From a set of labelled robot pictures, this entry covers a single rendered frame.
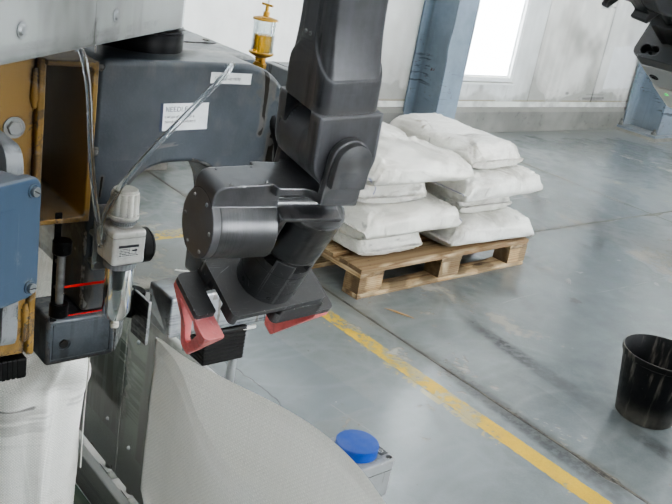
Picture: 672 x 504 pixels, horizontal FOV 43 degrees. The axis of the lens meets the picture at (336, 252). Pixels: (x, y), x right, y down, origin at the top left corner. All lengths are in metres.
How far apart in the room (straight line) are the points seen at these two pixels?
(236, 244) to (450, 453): 2.21
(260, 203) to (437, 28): 6.23
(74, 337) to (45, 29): 0.38
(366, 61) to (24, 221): 0.27
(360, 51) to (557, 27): 7.56
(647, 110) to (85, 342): 8.75
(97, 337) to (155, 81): 0.29
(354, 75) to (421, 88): 6.31
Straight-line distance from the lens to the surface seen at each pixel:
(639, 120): 9.54
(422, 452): 2.80
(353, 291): 3.74
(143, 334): 1.02
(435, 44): 6.88
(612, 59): 9.04
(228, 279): 0.76
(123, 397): 1.85
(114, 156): 0.91
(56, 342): 0.97
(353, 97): 0.66
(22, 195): 0.62
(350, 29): 0.65
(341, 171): 0.66
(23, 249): 0.63
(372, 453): 1.18
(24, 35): 0.69
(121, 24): 0.84
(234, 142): 0.98
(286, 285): 0.75
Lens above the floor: 1.50
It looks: 21 degrees down
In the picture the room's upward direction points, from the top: 10 degrees clockwise
